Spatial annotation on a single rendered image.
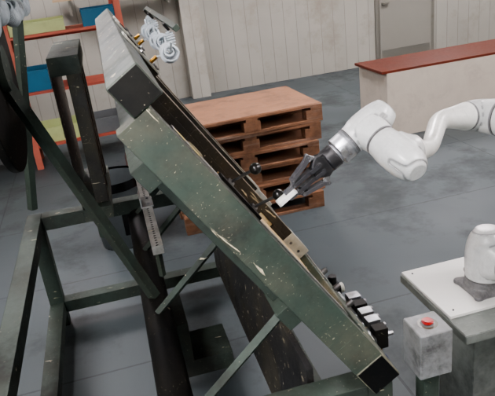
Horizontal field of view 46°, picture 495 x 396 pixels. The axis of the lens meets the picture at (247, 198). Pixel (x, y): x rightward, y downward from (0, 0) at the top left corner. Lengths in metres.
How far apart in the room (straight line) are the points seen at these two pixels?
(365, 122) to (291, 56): 8.69
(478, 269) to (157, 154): 1.48
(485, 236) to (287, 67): 8.24
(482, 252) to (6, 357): 1.92
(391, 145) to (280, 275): 0.49
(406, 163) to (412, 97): 5.29
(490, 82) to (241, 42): 4.37
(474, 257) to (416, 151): 0.90
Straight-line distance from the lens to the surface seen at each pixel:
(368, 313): 2.47
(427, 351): 2.11
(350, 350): 1.96
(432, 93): 7.10
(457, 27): 11.85
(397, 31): 11.16
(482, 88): 7.45
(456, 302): 2.55
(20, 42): 3.62
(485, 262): 2.50
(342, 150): 1.79
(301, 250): 2.58
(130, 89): 1.47
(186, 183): 1.55
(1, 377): 2.50
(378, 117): 1.80
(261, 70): 10.32
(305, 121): 4.99
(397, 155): 1.71
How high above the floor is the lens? 2.16
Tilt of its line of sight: 23 degrees down
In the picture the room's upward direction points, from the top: 7 degrees counter-clockwise
